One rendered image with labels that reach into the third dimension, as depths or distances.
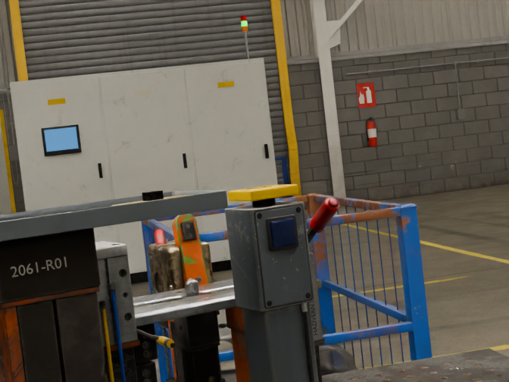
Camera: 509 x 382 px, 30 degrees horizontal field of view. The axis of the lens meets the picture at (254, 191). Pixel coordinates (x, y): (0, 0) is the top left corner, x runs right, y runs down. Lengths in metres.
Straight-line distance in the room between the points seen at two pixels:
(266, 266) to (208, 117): 8.11
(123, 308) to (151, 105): 7.95
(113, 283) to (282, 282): 0.21
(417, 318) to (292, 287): 2.15
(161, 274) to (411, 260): 1.69
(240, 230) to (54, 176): 7.98
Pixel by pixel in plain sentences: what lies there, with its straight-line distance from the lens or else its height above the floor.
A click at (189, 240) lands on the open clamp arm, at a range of 1.53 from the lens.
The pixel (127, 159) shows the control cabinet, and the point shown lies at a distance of 9.02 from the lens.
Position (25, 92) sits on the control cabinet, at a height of 1.90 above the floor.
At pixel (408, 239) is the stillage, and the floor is 0.84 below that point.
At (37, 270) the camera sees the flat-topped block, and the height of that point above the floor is 1.11.
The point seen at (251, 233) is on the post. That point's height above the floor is 1.11.
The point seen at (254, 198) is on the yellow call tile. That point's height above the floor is 1.15.
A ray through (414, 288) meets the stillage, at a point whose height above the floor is 0.67.
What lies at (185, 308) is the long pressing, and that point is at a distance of 1.29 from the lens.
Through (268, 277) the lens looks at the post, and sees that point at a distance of 1.03.
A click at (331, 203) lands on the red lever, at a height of 1.13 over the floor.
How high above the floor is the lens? 1.21
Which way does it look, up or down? 3 degrees down
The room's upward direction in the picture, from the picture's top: 7 degrees counter-clockwise
